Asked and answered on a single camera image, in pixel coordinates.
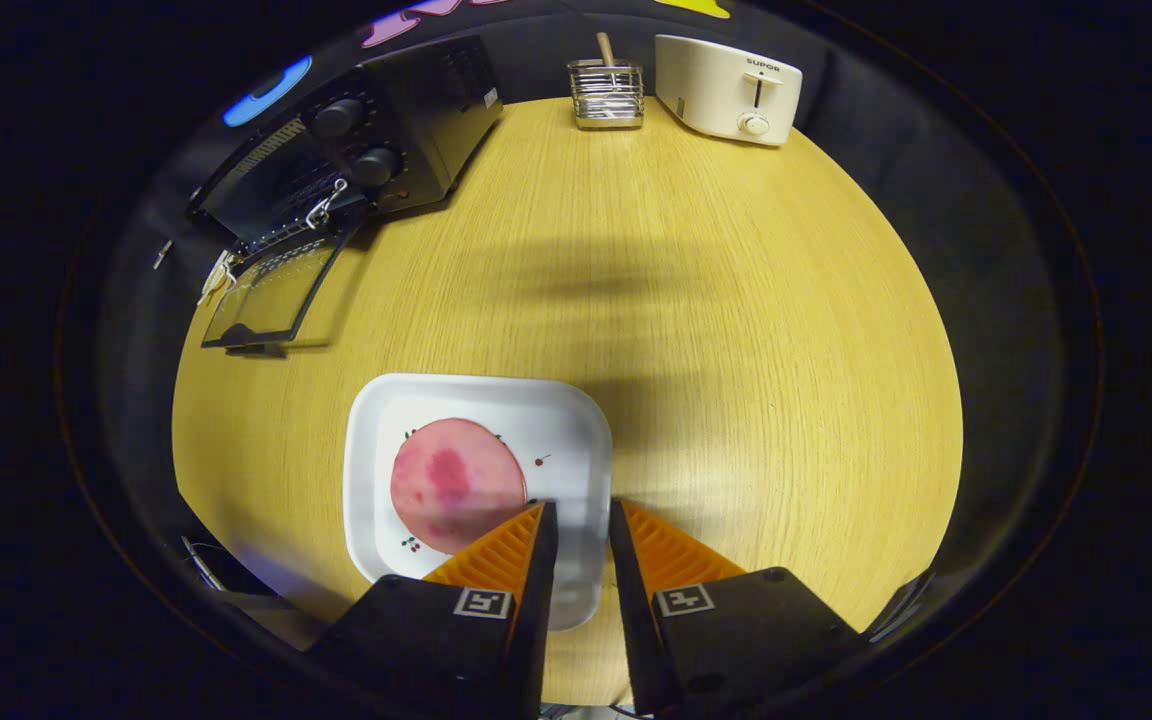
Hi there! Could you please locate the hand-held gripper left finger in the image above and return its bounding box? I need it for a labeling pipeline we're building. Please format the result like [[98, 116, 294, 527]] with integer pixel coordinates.
[[306, 500, 559, 720]]

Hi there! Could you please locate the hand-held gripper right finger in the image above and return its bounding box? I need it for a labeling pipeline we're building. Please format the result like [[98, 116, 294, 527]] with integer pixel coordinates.
[[608, 498, 862, 716]]

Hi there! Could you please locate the pink ham slice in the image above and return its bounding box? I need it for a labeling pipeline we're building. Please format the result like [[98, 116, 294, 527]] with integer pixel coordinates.
[[390, 417, 529, 556]]

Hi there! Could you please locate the white square plate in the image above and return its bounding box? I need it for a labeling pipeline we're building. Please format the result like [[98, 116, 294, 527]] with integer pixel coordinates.
[[343, 373, 614, 633]]

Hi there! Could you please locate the black toaster oven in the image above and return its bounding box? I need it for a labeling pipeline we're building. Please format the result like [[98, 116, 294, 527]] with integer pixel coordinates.
[[186, 35, 505, 359]]

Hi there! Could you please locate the white bread toaster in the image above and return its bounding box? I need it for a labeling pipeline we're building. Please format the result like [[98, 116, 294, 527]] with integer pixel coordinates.
[[654, 34, 804, 147]]

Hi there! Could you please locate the clear snack packet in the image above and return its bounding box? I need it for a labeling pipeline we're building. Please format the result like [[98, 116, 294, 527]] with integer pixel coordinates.
[[198, 250, 237, 306]]

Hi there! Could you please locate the wire utensil holder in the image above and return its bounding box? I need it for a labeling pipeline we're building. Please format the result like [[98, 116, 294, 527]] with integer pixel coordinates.
[[566, 58, 646, 131]]

